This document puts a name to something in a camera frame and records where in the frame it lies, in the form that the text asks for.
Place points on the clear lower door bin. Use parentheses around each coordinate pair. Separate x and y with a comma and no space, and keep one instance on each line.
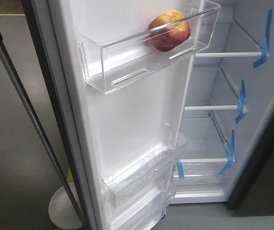
(136,213)

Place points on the clear door bin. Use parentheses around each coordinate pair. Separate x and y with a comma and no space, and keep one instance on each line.
(121,186)
(112,66)
(136,213)

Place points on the white fridge door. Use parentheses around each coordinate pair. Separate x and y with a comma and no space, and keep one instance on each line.
(103,133)

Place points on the blue tape on drawer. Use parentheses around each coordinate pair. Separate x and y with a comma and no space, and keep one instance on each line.
(180,170)

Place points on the red yellow apple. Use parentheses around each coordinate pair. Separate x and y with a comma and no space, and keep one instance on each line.
(169,37)

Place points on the clear upper door bin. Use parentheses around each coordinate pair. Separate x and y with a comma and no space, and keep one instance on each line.
(112,66)

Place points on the clear middle door bin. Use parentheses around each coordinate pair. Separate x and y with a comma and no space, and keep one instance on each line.
(121,186)

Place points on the blue tape strip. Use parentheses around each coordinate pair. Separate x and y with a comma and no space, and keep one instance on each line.
(266,44)
(241,103)
(230,155)

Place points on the silver stand with round base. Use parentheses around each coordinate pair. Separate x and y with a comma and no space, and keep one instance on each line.
(19,87)

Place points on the dark grey fridge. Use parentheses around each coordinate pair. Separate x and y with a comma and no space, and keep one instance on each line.
(229,108)

